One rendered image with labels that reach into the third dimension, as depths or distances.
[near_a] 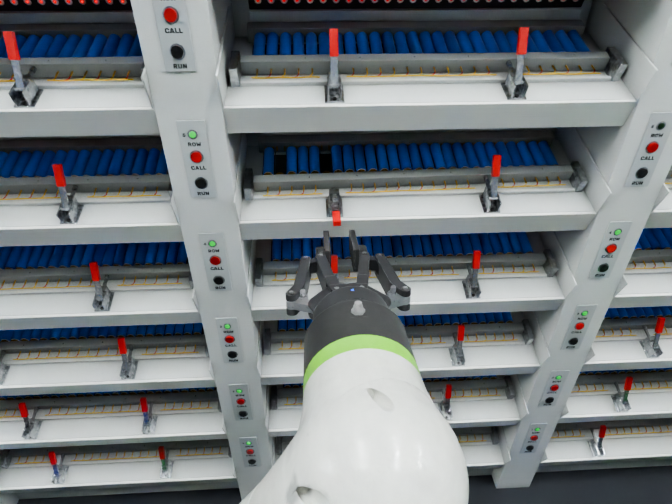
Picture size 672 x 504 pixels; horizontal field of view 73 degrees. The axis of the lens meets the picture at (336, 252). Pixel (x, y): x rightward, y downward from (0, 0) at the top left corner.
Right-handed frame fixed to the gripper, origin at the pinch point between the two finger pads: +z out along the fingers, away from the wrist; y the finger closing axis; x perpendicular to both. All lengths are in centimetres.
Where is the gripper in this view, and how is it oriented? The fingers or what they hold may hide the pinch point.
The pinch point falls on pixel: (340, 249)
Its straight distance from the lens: 59.8
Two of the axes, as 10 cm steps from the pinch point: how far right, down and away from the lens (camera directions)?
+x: -0.1, -9.1, -4.1
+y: 10.0, -0.3, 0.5
